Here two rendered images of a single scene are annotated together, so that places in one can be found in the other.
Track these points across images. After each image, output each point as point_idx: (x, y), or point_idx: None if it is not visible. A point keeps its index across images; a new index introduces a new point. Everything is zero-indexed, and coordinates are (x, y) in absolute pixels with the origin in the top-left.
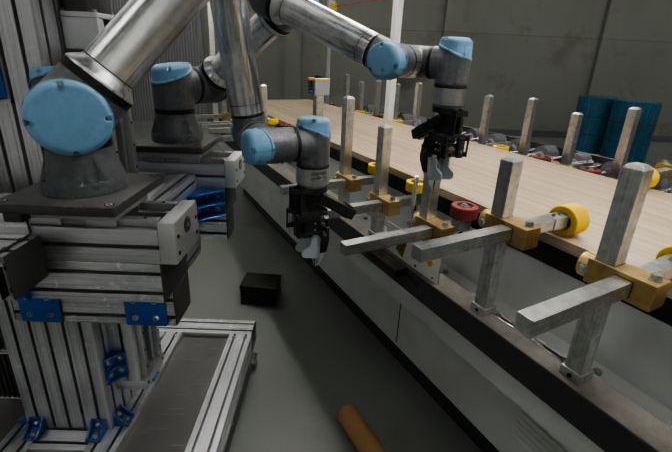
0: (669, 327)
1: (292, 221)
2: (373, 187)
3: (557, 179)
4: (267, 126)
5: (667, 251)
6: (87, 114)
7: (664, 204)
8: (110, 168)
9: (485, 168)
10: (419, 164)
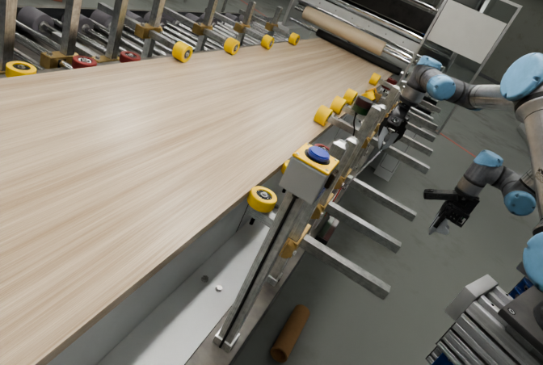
0: (328, 129)
1: (460, 220)
2: (204, 238)
3: (190, 86)
4: (519, 176)
5: (343, 104)
6: None
7: (217, 69)
8: None
9: (187, 115)
10: (219, 160)
